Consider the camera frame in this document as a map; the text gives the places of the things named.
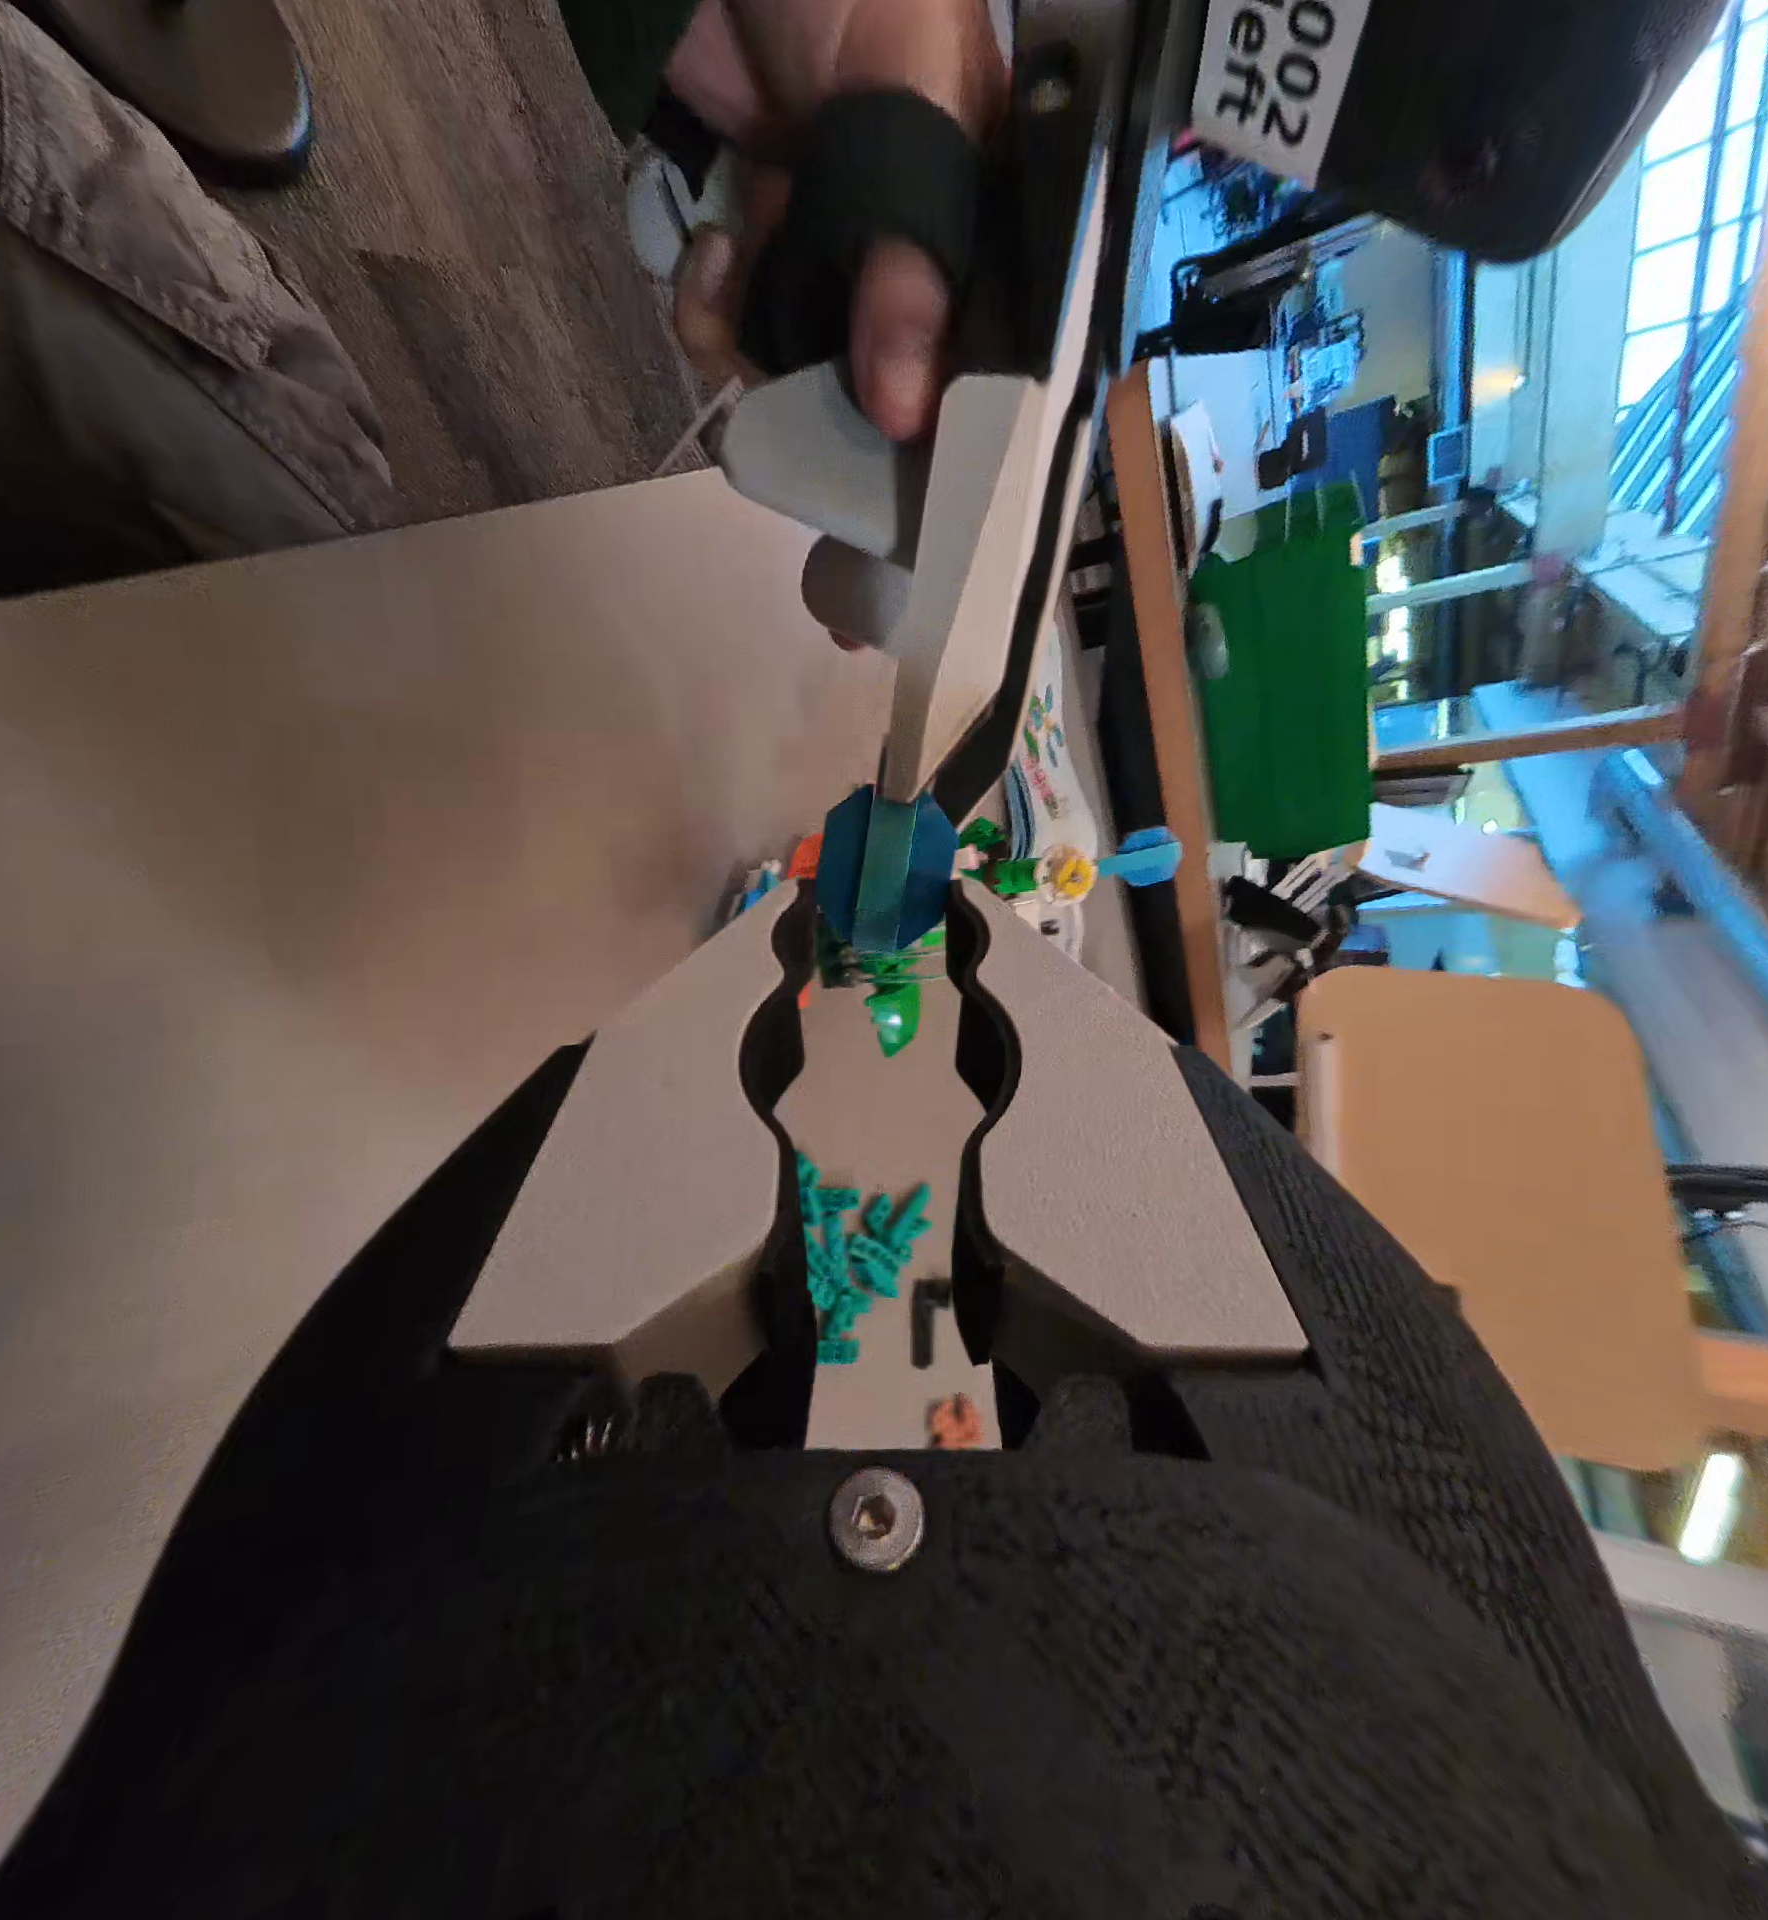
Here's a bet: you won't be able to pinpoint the person's left hand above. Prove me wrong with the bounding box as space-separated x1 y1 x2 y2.
663 0 1013 445

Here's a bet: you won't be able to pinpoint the black and white device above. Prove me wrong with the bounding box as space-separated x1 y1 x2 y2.
1221 873 1359 1027

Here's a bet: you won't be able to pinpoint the instruction booklet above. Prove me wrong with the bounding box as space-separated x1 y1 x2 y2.
996 592 1126 961

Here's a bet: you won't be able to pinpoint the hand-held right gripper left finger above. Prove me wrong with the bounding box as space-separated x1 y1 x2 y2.
448 879 827 1447

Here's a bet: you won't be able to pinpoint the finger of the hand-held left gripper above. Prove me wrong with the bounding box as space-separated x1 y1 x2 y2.
801 539 916 651
719 363 1100 808

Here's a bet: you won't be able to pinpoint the person's khaki trousers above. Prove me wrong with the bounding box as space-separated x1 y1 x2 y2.
0 0 410 611

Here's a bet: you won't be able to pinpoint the black tripod poles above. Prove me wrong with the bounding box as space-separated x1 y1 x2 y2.
1664 1163 1768 1241

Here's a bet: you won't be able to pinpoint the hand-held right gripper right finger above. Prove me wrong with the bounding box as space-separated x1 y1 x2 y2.
943 885 1310 1447

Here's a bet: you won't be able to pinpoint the green stem yellow flower model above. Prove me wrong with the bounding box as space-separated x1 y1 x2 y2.
959 817 1100 907

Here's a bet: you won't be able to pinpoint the flower model with clear tubes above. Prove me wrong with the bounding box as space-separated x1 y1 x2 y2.
817 784 964 1058

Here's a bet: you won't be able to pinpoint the person's shoe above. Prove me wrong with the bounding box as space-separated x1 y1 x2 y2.
66 0 319 191

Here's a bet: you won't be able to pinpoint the pile of teal bricks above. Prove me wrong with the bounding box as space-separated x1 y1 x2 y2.
794 1152 936 1365

